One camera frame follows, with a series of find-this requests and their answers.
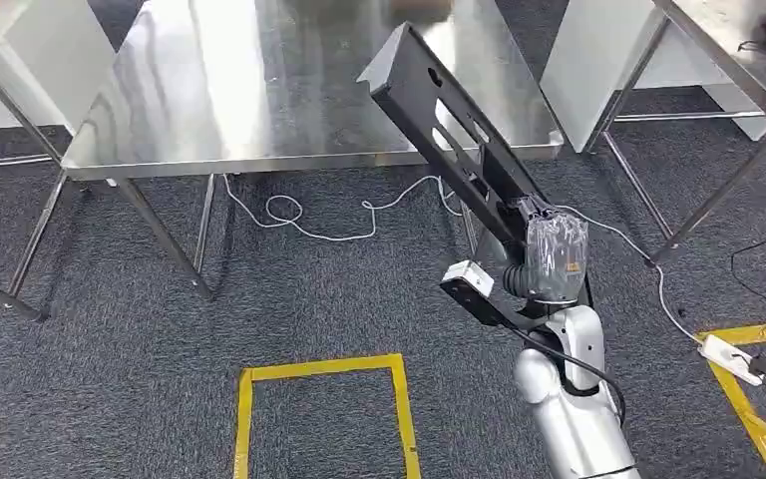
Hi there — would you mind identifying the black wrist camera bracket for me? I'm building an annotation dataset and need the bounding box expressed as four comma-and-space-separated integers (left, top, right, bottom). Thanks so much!
439, 277, 558, 333

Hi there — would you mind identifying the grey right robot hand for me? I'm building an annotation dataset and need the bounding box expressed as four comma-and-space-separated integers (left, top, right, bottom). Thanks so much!
502, 195, 591, 306

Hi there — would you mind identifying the stainless steel table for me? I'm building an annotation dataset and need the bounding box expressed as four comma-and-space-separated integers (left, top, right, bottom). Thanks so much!
0, 0, 118, 325
539, 0, 766, 267
6, 0, 567, 302

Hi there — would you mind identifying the white floor cable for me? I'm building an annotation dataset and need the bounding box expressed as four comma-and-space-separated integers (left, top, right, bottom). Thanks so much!
221, 172, 707, 345

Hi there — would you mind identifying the black plastic panel with cutouts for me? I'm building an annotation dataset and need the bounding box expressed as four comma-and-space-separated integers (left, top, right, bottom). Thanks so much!
355, 20, 558, 251

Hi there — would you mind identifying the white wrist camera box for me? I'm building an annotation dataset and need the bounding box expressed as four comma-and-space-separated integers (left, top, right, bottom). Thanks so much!
443, 258, 496, 299

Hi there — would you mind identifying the yellow floor tape rectangle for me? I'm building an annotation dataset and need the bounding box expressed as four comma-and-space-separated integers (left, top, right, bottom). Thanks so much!
232, 352, 423, 479

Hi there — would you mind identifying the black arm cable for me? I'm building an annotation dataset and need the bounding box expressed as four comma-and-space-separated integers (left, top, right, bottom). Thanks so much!
507, 322, 628, 426

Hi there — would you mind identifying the white power strip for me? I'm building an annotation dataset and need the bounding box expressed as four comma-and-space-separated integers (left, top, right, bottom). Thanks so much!
697, 332, 766, 389

